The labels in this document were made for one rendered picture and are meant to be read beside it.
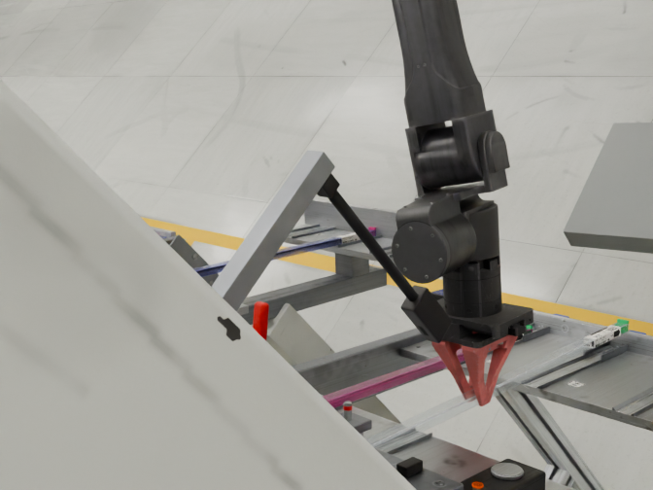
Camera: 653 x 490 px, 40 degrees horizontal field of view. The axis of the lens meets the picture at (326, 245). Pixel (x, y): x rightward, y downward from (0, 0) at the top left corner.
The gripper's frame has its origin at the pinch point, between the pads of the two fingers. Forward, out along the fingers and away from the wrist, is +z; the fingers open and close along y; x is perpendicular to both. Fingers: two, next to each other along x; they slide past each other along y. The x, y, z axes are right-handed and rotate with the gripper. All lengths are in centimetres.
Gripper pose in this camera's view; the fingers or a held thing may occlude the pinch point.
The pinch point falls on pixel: (477, 395)
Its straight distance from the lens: 93.4
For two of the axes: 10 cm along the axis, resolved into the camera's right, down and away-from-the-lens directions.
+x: 7.2, -2.1, 6.6
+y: 6.9, 1.0, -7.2
